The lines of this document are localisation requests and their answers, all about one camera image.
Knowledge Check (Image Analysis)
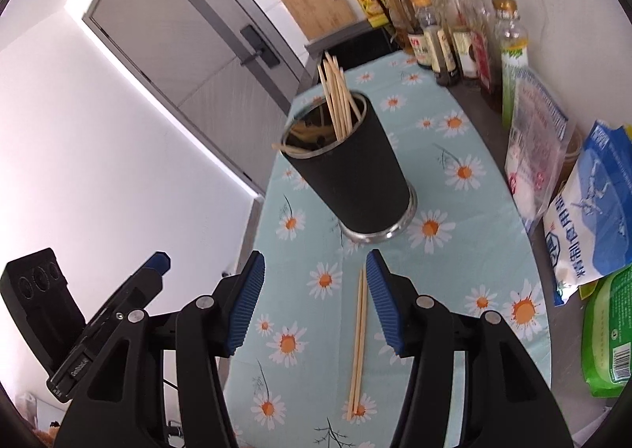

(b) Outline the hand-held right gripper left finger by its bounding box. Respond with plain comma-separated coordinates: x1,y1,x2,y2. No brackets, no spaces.
54,250,266,448

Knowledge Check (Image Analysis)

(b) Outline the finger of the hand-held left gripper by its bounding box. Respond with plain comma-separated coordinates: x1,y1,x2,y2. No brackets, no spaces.
84,253,171,330

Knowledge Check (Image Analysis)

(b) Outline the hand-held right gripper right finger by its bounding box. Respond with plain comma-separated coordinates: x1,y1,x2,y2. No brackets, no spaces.
365,249,566,448

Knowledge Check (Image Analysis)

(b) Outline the pale wooden chopstick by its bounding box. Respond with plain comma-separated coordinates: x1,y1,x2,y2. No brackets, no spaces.
347,269,365,423
353,265,369,416

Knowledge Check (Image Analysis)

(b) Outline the black utensil holder cup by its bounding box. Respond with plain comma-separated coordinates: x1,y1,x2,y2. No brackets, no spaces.
280,91,418,244

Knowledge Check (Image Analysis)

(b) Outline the bundle of bamboo chopsticks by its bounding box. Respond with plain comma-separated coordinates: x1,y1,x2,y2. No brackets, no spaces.
317,51,363,140

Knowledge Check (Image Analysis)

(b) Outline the daisy print tablecloth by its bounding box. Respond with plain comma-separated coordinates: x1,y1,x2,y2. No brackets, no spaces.
222,53,554,448

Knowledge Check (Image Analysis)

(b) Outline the white sugar bag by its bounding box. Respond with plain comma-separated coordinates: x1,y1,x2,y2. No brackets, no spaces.
506,68,568,232

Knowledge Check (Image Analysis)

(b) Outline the green food packet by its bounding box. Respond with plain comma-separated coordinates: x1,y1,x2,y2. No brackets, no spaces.
580,265,632,397

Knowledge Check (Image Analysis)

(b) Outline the blue and white salt bag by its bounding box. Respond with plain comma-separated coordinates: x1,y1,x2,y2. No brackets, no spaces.
543,121,632,305

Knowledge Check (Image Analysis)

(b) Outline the row of condiment bottles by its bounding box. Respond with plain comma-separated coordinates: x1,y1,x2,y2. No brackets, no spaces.
385,0,529,130

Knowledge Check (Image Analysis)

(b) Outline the black door lock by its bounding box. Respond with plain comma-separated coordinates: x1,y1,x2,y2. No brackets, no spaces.
239,24,280,68

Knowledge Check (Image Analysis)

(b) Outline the grey door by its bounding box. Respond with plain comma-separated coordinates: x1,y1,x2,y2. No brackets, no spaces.
81,0,317,202

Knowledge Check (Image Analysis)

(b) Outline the yellow box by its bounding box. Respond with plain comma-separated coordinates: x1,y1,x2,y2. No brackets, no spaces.
348,0,391,29

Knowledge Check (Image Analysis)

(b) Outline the wooden cutting board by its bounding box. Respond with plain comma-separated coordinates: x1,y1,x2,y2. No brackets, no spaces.
270,0,356,41

